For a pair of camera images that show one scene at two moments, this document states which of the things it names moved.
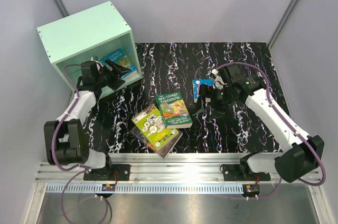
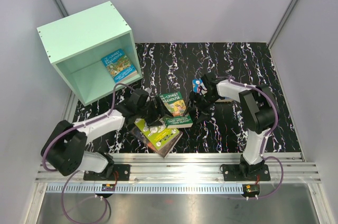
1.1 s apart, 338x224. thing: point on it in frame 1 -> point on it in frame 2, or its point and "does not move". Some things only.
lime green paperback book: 150,122 does not move
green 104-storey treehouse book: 174,110 does not move
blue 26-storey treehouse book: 120,57 does not move
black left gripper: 118,71 -> 161,108
